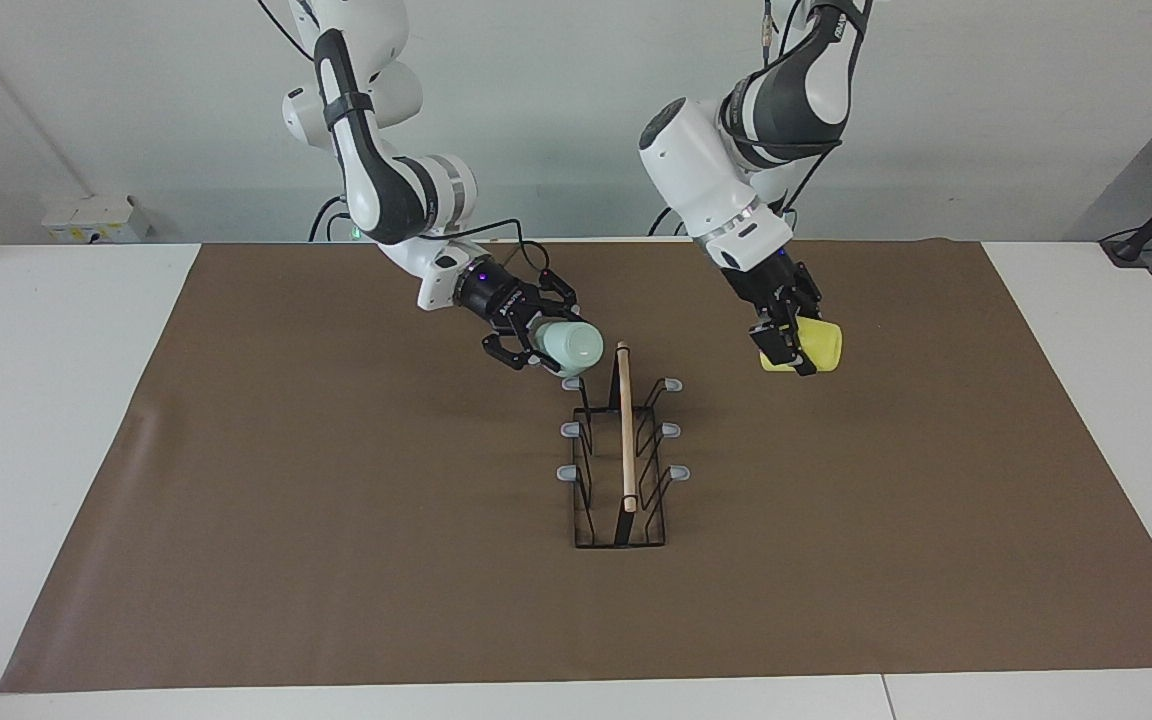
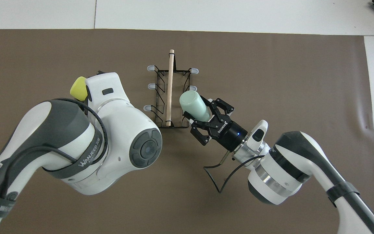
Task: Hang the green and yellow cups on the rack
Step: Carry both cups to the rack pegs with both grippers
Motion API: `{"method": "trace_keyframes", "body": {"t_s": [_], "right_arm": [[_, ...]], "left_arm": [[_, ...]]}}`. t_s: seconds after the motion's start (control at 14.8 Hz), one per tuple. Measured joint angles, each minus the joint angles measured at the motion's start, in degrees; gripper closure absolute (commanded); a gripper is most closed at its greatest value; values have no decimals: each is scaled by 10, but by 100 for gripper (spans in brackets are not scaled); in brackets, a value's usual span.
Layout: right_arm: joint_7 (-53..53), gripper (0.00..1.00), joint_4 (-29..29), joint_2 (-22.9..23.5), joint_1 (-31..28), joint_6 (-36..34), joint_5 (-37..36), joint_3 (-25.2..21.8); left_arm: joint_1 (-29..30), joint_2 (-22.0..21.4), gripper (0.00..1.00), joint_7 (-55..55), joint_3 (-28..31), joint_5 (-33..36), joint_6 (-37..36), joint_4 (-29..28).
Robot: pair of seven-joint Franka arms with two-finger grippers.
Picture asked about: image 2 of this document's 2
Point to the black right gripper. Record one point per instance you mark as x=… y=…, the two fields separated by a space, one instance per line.
x=229 y=135

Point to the yellow plastic cup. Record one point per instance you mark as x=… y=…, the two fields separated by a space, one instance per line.
x=78 y=88

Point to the mint green plastic cup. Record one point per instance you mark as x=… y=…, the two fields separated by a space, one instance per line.
x=193 y=104

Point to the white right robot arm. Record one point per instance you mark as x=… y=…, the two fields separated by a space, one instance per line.
x=281 y=172

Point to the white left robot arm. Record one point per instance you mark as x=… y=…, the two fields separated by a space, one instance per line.
x=115 y=130

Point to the brown paper table mat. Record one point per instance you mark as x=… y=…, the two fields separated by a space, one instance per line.
x=271 y=81

